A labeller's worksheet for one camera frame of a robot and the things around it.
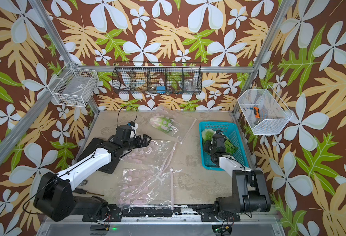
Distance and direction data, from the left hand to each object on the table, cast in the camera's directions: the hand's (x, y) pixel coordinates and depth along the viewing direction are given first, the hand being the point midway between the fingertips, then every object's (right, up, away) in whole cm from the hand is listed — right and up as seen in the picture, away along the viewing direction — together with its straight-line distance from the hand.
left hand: (146, 137), depth 85 cm
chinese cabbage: (+38, +1, +9) cm, 39 cm away
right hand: (+38, -4, +9) cm, 39 cm away
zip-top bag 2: (+5, -12, +11) cm, 17 cm away
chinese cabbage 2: (+9, +8, +17) cm, 21 cm away
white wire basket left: (-45, +31, +3) cm, 55 cm away
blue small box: (+8, +30, +8) cm, 32 cm away
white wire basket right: (+68, +15, -2) cm, 70 cm away
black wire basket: (+5, +39, +12) cm, 41 cm away
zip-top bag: (+1, -28, -3) cm, 28 cm away
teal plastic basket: (+56, +4, +17) cm, 58 cm away
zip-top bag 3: (+22, +7, +20) cm, 30 cm away
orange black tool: (+64, +13, -2) cm, 66 cm away
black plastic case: (-39, -7, +11) cm, 41 cm away
